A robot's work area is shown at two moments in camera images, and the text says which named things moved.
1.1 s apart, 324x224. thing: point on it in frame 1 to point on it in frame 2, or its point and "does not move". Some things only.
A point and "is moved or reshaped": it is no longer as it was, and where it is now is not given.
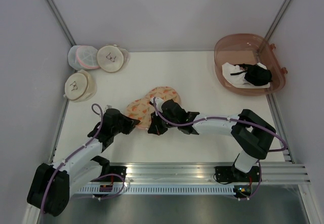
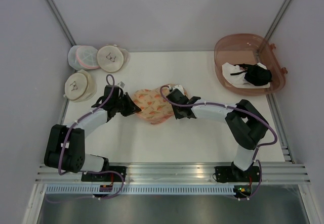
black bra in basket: x=255 y=74 does not move
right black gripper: x=155 y=127 to x=177 y=115
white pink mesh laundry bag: x=83 y=57 does not move
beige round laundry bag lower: x=80 y=86 does not move
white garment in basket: x=238 y=80 does not move
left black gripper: x=130 y=123 to x=131 y=105
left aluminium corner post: x=54 y=12 does not move
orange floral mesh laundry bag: x=140 y=109 is moved or reshaped
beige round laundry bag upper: x=113 y=58 does not move
